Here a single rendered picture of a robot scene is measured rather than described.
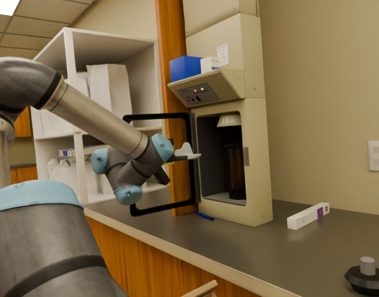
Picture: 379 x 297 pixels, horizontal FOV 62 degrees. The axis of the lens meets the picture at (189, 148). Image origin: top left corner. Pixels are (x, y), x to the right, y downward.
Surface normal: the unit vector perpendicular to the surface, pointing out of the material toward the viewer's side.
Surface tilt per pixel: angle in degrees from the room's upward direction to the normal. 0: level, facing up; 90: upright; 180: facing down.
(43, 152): 90
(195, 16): 90
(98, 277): 35
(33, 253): 52
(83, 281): 29
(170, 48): 90
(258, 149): 90
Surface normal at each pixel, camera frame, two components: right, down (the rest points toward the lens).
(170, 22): 0.61, 0.00
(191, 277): -0.79, 0.09
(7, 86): 0.36, 0.30
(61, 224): 0.50, -0.71
